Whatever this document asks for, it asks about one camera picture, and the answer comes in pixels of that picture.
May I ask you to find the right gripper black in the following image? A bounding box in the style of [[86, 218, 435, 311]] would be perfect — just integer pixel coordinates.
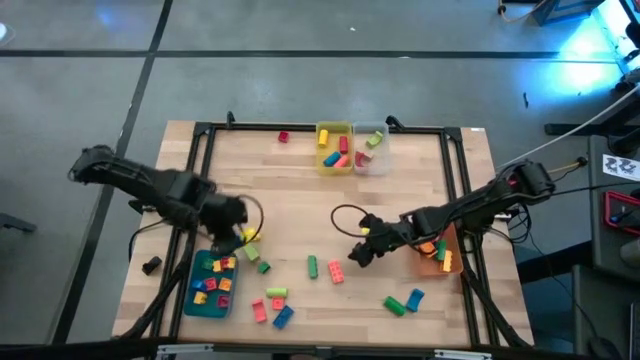
[[348, 214, 419, 269]]

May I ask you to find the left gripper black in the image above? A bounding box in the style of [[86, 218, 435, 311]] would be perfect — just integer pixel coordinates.
[[197, 192, 250, 257]]

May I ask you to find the orange-red two-by-four brick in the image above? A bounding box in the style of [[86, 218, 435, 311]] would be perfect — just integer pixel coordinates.
[[327, 259, 346, 285]]

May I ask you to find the orange translucent bin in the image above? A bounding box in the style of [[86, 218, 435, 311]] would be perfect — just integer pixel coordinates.
[[409, 222, 466, 278]]

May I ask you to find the blue arch block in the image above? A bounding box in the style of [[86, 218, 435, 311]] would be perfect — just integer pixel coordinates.
[[405, 287, 426, 314]]

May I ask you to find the teal plastic bin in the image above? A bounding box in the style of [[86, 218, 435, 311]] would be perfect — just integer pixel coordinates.
[[182, 249, 240, 320]]

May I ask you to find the small black object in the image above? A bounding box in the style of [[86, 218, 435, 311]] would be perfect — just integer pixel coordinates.
[[140, 255, 164, 277]]

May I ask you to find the blue two-by-four brick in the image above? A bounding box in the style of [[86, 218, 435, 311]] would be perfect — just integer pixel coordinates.
[[271, 305, 296, 331]]

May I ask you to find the clear plastic bin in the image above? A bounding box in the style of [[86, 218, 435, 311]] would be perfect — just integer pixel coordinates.
[[352, 121, 393, 177]]

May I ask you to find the black floor foot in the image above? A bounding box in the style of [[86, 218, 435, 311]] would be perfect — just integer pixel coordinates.
[[0, 212, 38, 234]]

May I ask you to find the black desk foot bar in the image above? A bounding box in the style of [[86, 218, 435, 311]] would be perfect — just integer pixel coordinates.
[[543, 122, 640, 137]]

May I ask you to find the black side desk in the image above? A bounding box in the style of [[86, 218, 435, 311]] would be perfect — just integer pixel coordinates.
[[587, 134, 640, 271]]

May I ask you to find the dark grey cabinet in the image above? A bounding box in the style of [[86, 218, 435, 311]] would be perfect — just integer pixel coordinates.
[[572, 264, 640, 360]]

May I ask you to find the red-edged black case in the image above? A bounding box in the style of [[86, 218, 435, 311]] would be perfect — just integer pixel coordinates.
[[602, 189, 640, 236]]

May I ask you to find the printed paper sheet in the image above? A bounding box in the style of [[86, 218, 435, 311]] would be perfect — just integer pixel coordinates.
[[602, 153, 640, 182]]

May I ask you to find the blue lit box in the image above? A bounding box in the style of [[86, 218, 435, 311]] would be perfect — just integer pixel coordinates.
[[529, 0, 606, 26]]

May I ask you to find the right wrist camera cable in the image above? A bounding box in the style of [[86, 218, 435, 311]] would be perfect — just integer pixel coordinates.
[[329, 203, 371, 239]]

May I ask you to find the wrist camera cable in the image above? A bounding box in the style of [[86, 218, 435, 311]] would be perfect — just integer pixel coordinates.
[[329, 203, 371, 239], [237, 193, 266, 240]]

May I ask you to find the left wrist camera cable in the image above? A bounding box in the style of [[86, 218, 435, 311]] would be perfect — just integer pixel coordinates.
[[237, 193, 266, 240]]

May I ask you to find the silver edge bracket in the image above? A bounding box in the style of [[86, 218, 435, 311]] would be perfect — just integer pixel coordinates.
[[155, 342, 215, 357], [433, 348, 494, 360]]

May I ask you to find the black aluminium table frame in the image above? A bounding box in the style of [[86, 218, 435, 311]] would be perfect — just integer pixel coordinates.
[[112, 119, 536, 351]]

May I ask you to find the black cable bundle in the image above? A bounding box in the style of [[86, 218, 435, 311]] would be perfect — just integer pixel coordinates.
[[499, 197, 539, 246]]

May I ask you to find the yellow floor cable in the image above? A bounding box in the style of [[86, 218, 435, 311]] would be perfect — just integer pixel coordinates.
[[547, 160, 581, 175]]

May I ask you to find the white cable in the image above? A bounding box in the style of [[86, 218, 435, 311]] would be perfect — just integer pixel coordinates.
[[497, 84, 640, 170]]

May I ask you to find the black power cable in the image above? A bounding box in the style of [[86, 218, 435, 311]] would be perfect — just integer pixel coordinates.
[[549, 182, 640, 199]]

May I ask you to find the orange cable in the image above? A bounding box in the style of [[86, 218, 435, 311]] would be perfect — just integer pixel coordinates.
[[496, 0, 549, 24]]

